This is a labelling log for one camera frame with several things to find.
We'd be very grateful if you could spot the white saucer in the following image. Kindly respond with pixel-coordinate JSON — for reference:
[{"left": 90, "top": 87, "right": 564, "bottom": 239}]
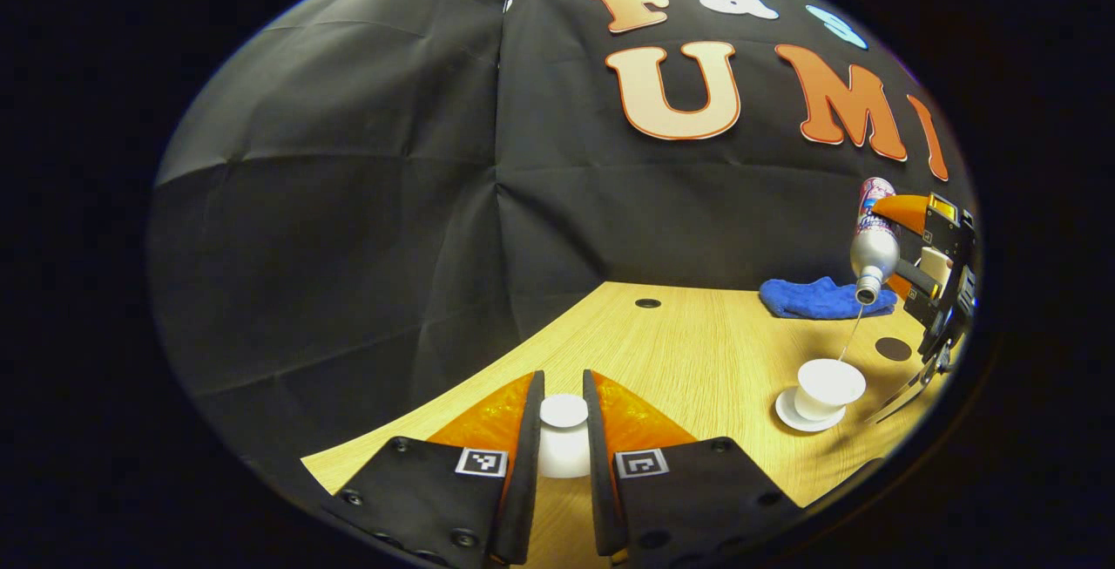
[{"left": 775, "top": 388, "right": 848, "bottom": 433}]

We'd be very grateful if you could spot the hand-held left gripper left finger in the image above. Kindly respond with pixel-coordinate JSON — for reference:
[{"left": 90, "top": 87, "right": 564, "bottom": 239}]
[{"left": 322, "top": 370, "right": 546, "bottom": 566}]

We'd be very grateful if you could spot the blue towel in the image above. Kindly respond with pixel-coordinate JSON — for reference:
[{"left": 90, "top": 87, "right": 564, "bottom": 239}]
[{"left": 760, "top": 276, "right": 898, "bottom": 321}]

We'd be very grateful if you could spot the white teacup lid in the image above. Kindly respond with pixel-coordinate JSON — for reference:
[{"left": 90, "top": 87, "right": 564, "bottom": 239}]
[{"left": 538, "top": 394, "right": 591, "bottom": 478}]

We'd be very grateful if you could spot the silver water bottle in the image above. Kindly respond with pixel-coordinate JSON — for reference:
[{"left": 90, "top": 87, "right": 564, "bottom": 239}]
[{"left": 849, "top": 177, "right": 902, "bottom": 306}]

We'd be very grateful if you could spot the white teacup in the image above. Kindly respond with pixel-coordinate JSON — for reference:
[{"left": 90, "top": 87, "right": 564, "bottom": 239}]
[{"left": 794, "top": 358, "right": 868, "bottom": 422}]

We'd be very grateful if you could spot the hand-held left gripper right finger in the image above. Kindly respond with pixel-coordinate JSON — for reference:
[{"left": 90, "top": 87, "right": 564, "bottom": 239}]
[{"left": 582, "top": 369, "right": 807, "bottom": 563}]

